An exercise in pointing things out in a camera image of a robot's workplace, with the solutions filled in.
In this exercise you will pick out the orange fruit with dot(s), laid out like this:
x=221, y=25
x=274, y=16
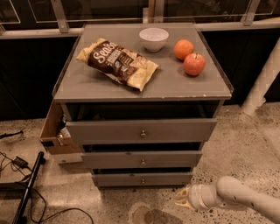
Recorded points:
x=183, y=48

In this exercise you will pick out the black power adapter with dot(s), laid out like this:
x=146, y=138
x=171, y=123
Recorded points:
x=20, y=162

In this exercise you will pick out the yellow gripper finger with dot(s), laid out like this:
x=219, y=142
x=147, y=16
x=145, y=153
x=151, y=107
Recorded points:
x=185, y=204
x=183, y=194

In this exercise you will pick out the red apple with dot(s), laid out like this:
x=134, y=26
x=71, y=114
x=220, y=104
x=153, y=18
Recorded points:
x=194, y=64

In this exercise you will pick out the brown snack chip bag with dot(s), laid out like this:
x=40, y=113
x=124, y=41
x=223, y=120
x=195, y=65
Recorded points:
x=118, y=63

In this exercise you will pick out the white pipe column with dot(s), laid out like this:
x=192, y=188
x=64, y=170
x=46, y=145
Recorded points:
x=266, y=77

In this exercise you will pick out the grey drawer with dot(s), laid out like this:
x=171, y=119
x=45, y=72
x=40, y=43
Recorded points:
x=142, y=179
x=141, y=131
x=141, y=159

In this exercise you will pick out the grey bottom drawer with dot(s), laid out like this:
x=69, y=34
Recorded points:
x=142, y=179

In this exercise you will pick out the grey drawer cabinet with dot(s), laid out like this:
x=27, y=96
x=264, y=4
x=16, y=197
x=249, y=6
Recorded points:
x=85, y=94

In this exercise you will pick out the grey top drawer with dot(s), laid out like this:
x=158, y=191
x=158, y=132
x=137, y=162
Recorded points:
x=141, y=131

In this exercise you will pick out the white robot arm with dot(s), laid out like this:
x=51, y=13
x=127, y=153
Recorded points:
x=229, y=193

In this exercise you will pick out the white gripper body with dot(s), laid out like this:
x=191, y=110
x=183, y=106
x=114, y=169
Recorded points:
x=196, y=197

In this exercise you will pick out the black pole on floor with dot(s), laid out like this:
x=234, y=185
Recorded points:
x=28, y=187

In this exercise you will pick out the cardboard box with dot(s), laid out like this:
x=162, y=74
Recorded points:
x=54, y=136

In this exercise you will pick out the white ceramic bowl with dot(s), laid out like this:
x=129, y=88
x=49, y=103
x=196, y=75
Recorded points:
x=153, y=39

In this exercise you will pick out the metal window railing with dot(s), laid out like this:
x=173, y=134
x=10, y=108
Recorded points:
x=33, y=19

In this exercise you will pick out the grey middle drawer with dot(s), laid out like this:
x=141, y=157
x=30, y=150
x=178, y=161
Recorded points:
x=141, y=159

